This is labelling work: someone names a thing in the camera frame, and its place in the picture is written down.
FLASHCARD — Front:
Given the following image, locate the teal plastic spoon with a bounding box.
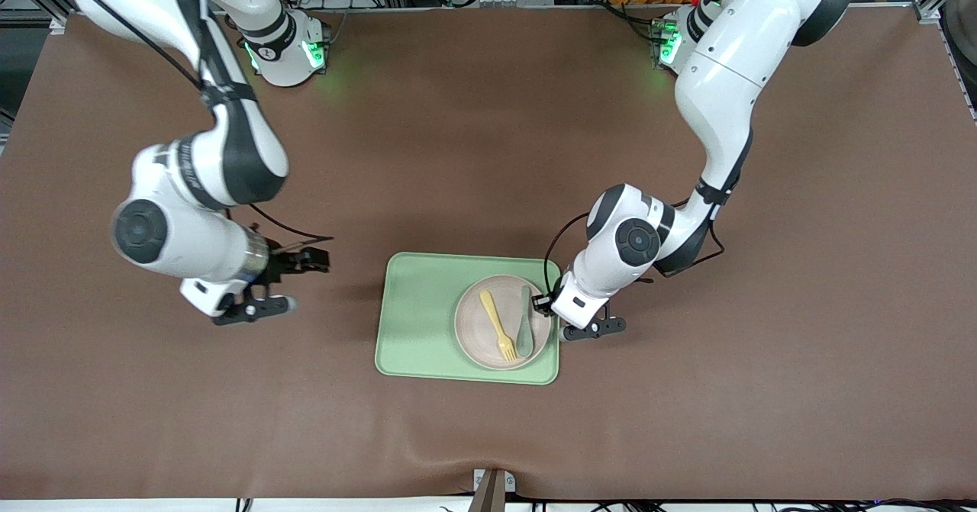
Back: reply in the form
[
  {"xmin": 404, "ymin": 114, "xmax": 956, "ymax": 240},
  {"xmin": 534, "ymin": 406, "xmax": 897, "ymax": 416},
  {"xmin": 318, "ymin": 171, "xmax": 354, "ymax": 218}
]
[{"xmin": 515, "ymin": 285, "xmax": 535, "ymax": 360}]

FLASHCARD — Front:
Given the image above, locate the mint green rectangular tray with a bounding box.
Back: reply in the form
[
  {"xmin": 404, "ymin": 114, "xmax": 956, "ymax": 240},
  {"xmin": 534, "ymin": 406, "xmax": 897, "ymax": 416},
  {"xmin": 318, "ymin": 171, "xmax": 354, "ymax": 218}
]
[{"xmin": 374, "ymin": 251, "xmax": 562, "ymax": 386}]

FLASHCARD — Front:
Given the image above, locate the round pale plastic plate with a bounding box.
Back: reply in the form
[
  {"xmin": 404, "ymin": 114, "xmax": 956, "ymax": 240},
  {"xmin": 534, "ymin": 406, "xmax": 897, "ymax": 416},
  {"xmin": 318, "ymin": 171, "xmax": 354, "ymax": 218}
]
[{"xmin": 453, "ymin": 275, "xmax": 553, "ymax": 371}]

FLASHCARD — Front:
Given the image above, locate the dark round object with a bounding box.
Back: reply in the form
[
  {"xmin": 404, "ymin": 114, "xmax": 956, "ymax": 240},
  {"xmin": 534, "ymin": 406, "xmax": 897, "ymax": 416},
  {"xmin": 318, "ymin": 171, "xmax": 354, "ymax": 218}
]
[{"xmin": 943, "ymin": 0, "xmax": 977, "ymax": 120}]

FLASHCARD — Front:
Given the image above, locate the metal table edge bracket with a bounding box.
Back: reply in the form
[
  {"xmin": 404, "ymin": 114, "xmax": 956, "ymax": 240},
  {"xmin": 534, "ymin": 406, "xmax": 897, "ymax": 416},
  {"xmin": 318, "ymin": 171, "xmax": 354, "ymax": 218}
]
[{"xmin": 472, "ymin": 468, "xmax": 517, "ymax": 512}]

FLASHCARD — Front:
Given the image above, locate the yellow plastic fork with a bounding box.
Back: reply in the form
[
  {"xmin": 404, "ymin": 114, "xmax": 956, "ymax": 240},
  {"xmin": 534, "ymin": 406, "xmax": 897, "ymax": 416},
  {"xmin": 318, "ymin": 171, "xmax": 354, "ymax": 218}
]
[{"xmin": 479, "ymin": 289, "xmax": 520, "ymax": 363}]

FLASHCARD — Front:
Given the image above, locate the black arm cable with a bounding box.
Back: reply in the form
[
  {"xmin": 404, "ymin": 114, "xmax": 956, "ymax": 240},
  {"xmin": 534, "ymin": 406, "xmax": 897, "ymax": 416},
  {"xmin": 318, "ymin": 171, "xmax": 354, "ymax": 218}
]
[
  {"xmin": 543, "ymin": 211, "xmax": 726, "ymax": 299},
  {"xmin": 65, "ymin": 0, "xmax": 334, "ymax": 242}
]

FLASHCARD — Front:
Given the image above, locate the brown table cover mat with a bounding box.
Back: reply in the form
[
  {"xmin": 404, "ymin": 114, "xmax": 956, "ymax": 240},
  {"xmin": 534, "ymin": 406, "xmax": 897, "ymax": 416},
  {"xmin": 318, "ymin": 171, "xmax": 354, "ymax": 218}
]
[{"xmin": 0, "ymin": 5, "xmax": 977, "ymax": 501}]

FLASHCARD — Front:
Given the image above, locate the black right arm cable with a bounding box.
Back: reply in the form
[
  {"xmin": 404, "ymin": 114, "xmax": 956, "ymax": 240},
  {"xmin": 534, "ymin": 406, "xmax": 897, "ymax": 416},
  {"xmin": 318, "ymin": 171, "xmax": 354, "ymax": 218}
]
[{"xmin": 65, "ymin": 0, "xmax": 334, "ymax": 242}]

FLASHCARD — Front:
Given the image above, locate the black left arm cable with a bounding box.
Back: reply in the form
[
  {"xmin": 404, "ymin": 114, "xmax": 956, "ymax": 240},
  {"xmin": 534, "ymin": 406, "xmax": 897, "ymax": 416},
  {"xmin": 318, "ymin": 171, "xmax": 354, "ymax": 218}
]
[{"xmin": 543, "ymin": 211, "xmax": 726, "ymax": 299}]

